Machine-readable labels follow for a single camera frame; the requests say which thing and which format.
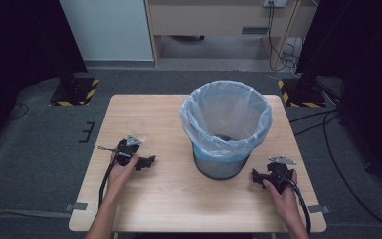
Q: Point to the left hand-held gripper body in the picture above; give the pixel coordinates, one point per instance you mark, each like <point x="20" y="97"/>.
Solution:
<point x="126" y="153"/>

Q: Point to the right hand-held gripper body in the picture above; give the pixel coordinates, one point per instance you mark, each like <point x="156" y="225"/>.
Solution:
<point x="279" y="172"/>

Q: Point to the person's left hand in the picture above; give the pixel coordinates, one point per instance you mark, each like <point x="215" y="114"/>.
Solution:
<point x="121" y="176"/>

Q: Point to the person's right hand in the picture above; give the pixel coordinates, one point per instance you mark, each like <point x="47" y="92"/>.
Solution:
<point x="285" y="202"/>

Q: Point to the black mesh trash bin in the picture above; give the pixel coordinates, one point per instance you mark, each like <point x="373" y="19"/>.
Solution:
<point x="220" y="167"/>

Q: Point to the black tape floor mark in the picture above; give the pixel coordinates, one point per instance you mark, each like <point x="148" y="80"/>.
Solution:
<point x="88" y="132"/>

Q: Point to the grey tape piece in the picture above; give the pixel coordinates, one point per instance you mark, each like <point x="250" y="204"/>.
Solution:
<point x="319" y="209"/>
<point x="76" y="206"/>

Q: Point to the translucent plastic trash bag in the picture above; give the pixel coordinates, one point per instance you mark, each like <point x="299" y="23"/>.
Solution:
<point x="225" y="113"/>

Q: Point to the black stand base striped edge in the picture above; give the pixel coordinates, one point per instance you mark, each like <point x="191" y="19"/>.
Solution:
<point x="301" y="93"/>
<point x="74" y="91"/>

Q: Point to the black curtain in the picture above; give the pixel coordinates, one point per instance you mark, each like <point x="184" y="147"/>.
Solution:
<point x="361" y="66"/>
<point x="23" y="49"/>

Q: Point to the light wooden desk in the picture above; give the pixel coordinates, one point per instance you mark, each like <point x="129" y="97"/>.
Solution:
<point x="219" y="20"/>

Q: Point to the white power strip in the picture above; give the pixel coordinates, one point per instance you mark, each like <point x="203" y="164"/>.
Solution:
<point x="275" y="2"/>

